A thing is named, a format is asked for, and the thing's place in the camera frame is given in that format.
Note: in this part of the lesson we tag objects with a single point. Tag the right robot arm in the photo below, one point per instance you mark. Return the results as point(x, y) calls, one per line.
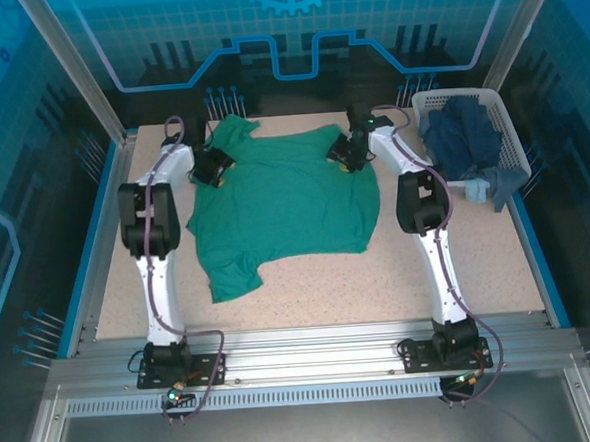
point(443, 272)

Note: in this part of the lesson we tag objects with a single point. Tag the aluminium mounting rail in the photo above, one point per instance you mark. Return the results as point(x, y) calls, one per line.
point(308, 355)

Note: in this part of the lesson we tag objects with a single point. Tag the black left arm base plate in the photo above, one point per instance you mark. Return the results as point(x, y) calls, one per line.
point(208, 361)

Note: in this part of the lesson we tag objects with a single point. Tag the aluminium frame post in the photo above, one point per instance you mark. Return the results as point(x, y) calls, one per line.
point(86, 83)
point(519, 32)

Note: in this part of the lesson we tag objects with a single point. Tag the right controller board with LED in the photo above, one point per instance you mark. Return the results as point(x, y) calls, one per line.
point(465, 378)

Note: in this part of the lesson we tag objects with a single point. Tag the white plastic laundry basket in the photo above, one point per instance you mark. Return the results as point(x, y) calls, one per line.
point(507, 133)

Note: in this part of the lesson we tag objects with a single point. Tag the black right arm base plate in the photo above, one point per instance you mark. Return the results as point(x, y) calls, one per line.
point(419, 361)

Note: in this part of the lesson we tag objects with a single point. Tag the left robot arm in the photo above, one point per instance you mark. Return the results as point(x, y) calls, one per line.
point(153, 280)

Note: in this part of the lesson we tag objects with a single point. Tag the grey-blue t-shirt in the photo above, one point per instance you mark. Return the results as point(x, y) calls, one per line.
point(505, 183)

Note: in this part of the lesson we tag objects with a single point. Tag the left controller board with LED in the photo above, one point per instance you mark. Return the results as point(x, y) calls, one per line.
point(174, 396)

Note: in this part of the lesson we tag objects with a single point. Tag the green printed t-shirt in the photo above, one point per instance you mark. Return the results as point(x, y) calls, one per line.
point(284, 201)

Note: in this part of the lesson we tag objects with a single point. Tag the controller board with led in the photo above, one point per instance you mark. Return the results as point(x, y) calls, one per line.
point(174, 396)
point(465, 378)

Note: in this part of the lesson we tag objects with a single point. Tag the dark blue t-shirt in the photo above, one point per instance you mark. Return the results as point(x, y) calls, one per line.
point(460, 141)

